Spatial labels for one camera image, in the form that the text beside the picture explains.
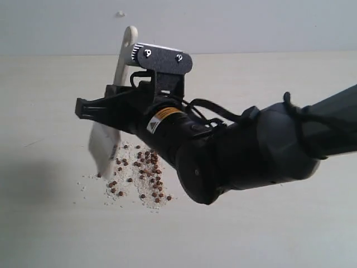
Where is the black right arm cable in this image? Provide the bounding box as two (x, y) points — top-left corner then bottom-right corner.
(129, 71), (330, 160)

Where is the pile of beans and grains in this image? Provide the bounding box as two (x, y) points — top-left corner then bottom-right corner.
(76, 141), (176, 213)

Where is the white paint brush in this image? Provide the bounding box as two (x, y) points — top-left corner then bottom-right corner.
(88, 26), (138, 180)

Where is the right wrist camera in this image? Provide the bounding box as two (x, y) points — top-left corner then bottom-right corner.
(129, 43), (193, 75)

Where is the white wall hook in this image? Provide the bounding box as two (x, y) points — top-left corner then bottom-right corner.
(115, 11), (126, 18)

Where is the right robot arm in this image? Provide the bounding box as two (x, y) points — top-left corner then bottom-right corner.
(75, 70), (356, 205)

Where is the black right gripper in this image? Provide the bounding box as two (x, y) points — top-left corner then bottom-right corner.
(75, 71), (195, 168)

